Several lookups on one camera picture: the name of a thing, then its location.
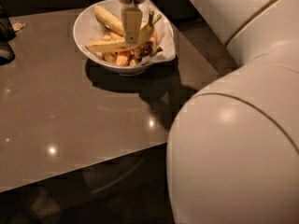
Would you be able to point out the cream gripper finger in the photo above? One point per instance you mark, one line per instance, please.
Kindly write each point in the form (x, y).
(131, 18)

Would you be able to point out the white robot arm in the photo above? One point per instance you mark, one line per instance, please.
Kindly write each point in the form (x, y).
(233, 149)

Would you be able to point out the white ceramic bowl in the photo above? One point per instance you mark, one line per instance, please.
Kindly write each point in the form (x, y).
(87, 28)

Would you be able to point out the small orange fruits pile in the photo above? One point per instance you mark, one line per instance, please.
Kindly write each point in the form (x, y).
(134, 56)

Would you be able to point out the white paper liner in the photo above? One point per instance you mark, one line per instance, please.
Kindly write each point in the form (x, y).
(165, 36)

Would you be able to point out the small peel scrap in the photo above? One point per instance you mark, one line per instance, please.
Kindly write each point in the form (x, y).
(17, 26)

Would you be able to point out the dark object at left edge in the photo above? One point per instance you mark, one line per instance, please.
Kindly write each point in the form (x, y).
(7, 33)

